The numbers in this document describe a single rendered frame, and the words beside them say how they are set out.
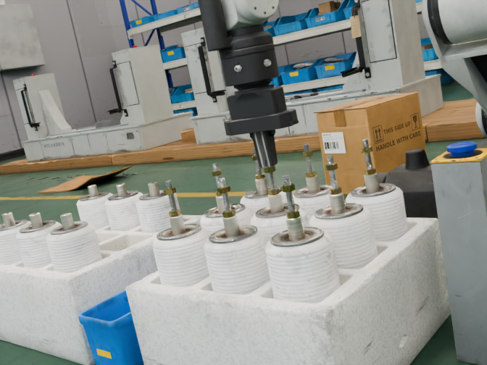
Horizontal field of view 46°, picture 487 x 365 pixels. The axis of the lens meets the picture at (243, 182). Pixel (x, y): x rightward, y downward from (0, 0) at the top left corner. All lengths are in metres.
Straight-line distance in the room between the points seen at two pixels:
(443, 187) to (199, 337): 0.42
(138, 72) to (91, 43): 4.39
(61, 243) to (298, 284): 0.55
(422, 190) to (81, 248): 0.70
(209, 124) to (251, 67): 2.80
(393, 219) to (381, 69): 2.13
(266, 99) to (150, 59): 3.46
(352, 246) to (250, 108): 0.27
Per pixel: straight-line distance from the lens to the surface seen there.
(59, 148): 5.03
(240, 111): 0.93
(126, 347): 1.06
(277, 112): 0.91
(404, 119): 2.10
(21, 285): 1.29
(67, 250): 1.18
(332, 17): 6.13
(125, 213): 1.40
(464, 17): 1.17
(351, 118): 1.99
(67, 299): 1.16
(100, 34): 8.72
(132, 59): 4.23
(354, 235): 0.87
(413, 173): 1.30
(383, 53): 3.04
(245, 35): 0.91
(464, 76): 1.28
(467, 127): 2.80
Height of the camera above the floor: 0.49
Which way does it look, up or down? 11 degrees down
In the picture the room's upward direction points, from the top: 11 degrees counter-clockwise
